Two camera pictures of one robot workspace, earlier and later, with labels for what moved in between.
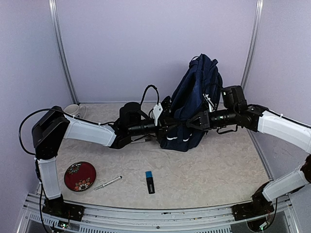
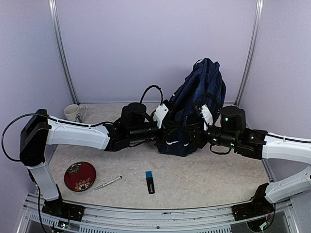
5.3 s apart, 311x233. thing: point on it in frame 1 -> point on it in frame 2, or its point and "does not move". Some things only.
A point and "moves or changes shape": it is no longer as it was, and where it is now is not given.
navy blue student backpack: [201, 77] moves or changes shape
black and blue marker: [150, 182] does not move
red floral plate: [79, 176] does not move
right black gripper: [205, 119] -> [197, 136]
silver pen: [116, 179] does not move
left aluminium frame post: [53, 13] does not move
